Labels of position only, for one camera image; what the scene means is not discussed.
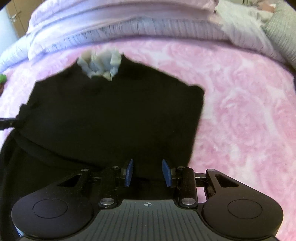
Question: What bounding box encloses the white striped cloth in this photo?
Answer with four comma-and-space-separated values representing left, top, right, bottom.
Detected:
215, 1, 273, 51

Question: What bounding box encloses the grey ribbed pillow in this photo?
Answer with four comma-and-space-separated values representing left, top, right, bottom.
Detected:
263, 1, 295, 69

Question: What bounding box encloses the light blue pillow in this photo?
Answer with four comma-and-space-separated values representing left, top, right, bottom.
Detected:
1, 36, 30, 72

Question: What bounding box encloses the black garment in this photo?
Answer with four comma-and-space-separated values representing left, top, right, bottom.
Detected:
0, 52, 205, 200

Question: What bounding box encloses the wooden door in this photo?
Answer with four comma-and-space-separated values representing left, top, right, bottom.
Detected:
6, 0, 44, 38

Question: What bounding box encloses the green folded cloth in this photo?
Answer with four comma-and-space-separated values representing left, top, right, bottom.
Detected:
0, 74, 7, 84

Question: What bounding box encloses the pink rose blanket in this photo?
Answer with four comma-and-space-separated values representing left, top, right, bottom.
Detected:
1, 39, 295, 240

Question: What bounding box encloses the folded lilac quilt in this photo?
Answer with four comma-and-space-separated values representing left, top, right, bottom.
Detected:
25, 0, 278, 62

